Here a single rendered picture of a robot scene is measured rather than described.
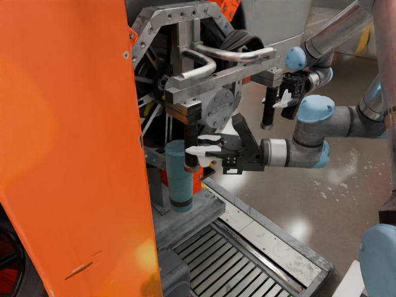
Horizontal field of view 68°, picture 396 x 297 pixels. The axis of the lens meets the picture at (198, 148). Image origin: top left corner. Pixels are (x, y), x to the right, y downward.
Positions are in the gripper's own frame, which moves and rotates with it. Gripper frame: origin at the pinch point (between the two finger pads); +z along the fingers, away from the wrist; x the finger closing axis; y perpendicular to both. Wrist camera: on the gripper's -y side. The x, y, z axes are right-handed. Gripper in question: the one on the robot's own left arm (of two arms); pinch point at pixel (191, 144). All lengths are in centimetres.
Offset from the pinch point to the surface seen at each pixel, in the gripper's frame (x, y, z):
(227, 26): 38.7, -20.7, -9.5
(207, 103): 12.9, -5.5, -3.8
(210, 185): 67, 76, -6
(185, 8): 26.3, -28.2, 2.9
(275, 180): 84, 84, -49
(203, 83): 5.2, -14.6, -3.0
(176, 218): 28, 61, 10
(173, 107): 0.9, -10.1, 4.2
